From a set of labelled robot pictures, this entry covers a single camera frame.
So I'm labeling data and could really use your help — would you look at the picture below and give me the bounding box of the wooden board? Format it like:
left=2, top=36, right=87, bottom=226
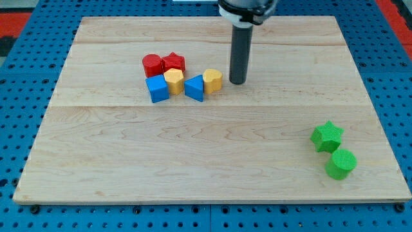
left=14, top=16, right=411, bottom=205

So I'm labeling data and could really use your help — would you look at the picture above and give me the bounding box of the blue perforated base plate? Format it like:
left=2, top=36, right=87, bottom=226
left=1, top=0, right=411, bottom=231

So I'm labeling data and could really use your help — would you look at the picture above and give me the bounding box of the blue cube block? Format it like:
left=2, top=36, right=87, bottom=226
left=145, top=74, right=170, bottom=103

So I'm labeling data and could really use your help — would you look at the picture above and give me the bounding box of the red star block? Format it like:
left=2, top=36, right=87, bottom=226
left=161, top=52, right=185, bottom=72

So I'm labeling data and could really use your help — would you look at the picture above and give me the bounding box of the yellow heart block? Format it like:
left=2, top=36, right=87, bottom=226
left=203, top=69, right=223, bottom=94

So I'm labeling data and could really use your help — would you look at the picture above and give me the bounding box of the green star block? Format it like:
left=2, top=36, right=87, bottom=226
left=310, top=121, right=344, bottom=153

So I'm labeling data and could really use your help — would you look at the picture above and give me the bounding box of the blue triangle block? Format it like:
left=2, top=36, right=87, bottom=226
left=184, top=75, right=203, bottom=102

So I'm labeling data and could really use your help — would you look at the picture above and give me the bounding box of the red cylinder block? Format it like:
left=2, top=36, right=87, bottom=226
left=142, top=53, right=164, bottom=78

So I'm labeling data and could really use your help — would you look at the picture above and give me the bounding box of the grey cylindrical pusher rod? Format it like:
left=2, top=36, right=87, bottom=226
left=229, top=26, right=253, bottom=85

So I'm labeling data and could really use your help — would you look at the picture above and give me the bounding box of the green cylinder block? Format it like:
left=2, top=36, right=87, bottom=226
left=324, top=149, right=357, bottom=180

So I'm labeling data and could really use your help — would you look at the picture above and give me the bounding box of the yellow pentagon block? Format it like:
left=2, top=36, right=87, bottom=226
left=164, top=68, right=184, bottom=95

